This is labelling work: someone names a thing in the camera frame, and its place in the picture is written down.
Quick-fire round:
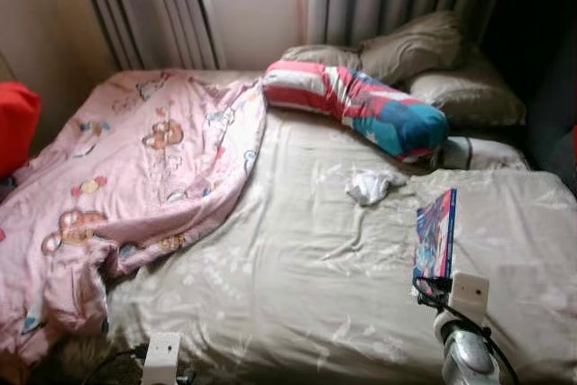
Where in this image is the striped red blue bolster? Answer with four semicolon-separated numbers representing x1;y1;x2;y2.
261;60;450;162

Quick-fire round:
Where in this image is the white pillow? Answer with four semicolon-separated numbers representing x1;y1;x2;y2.
437;135;528;171

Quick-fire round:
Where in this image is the colourful comic book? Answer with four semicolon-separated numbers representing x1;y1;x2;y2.
413;188;459;282

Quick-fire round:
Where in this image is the crumpled white cloth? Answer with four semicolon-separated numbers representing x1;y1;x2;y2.
345;169;408;207

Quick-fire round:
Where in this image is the long red cushion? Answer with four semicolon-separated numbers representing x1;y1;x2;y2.
0;81;41;179

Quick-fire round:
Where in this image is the bed with beige sheet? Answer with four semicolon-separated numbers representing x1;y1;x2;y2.
54;65;577;385

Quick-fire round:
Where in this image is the pink cartoon print blanket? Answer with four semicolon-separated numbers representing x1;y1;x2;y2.
0;69;269;363

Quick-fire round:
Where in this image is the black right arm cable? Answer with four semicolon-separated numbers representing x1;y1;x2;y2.
413;277;522;385

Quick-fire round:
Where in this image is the flat beige satin pillow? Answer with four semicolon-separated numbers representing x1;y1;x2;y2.
397;167;577;377

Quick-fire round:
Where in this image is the dark grey upholstered headboard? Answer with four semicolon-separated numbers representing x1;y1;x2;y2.
527;24;577;188

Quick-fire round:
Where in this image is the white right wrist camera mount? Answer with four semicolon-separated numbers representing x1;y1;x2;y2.
448;270;490;332

